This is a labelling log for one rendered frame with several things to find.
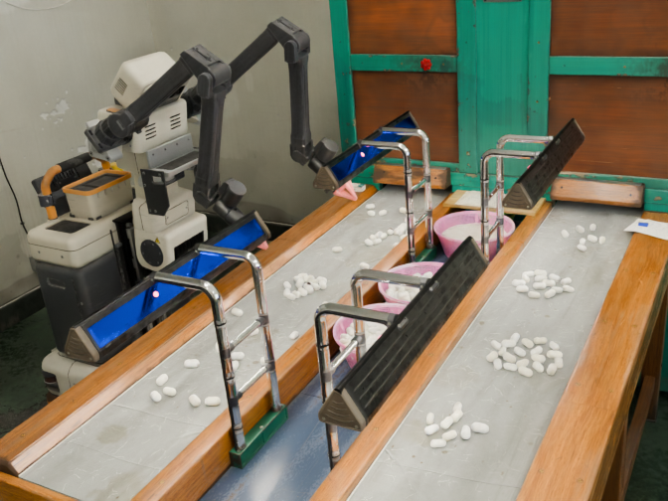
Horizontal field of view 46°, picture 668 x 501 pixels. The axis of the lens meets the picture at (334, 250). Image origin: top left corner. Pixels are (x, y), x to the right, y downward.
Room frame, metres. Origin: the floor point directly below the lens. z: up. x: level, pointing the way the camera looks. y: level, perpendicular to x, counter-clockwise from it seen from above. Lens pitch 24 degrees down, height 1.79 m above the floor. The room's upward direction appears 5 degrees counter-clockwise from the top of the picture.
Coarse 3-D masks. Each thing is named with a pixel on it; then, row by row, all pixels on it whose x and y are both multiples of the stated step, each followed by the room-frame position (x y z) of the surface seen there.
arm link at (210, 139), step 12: (204, 84) 2.14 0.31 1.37; (228, 84) 2.22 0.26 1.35; (204, 96) 2.14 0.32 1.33; (216, 96) 2.16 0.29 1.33; (204, 108) 2.19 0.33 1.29; (216, 108) 2.17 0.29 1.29; (204, 120) 2.20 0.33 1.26; (216, 120) 2.18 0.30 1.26; (204, 132) 2.20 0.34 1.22; (216, 132) 2.20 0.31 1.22; (204, 144) 2.21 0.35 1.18; (216, 144) 2.21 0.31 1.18; (204, 156) 2.21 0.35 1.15; (216, 156) 2.22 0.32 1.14; (204, 168) 2.22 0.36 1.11; (216, 168) 2.23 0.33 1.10; (204, 180) 2.22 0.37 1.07; (216, 180) 2.24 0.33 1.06; (204, 192) 2.23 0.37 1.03
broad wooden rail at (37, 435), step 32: (320, 224) 2.55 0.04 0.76; (256, 256) 2.31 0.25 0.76; (288, 256) 2.32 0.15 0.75; (224, 288) 2.10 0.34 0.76; (192, 320) 1.92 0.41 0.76; (128, 352) 1.78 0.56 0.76; (160, 352) 1.78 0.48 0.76; (96, 384) 1.64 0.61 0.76; (128, 384) 1.65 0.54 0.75; (32, 416) 1.53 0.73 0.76; (64, 416) 1.51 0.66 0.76; (0, 448) 1.41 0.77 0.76; (32, 448) 1.41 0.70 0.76
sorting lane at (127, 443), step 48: (384, 192) 2.88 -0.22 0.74; (336, 240) 2.45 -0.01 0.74; (384, 240) 2.41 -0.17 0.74; (336, 288) 2.08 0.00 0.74; (288, 336) 1.83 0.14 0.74; (144, 384) 1.66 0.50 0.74; (192, 384) 1.64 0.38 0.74; (240, 384) 1.62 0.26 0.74; (96, 432) 1.47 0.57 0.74; (144, 432) 1.45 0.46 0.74; (192, 432) 1.44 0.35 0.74; (48, 480) 1.32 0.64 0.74; (96, 480) 1.30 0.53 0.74; (144, 480) 1.29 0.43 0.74
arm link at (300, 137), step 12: (288, 48) 2.51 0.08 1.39; (288, 60) 2.51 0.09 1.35; (300, 60) 2.53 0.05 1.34; (300, 72) 2.54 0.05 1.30; (300, 84) 2.55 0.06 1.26; (300, 96) 2.55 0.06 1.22; (300, 108) 2.56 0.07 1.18; (300, 120) 2.57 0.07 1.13; (300, 132) 2.57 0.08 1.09; (300, 144) 2.57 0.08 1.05; (312, 144) 2.62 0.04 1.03
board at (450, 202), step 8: (456, 192) 2.71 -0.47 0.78; (464, 192) 2.70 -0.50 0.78; (448, 200) 2.63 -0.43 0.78; (456, 200) 2.62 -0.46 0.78; (544, 200) 2.55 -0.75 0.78; (464, 208) 2.56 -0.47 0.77; (472, 208) 2.55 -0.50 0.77; (480, 208) 2.53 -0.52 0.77; (504, 208) 2.51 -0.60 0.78; (536, 208) 2.48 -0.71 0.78
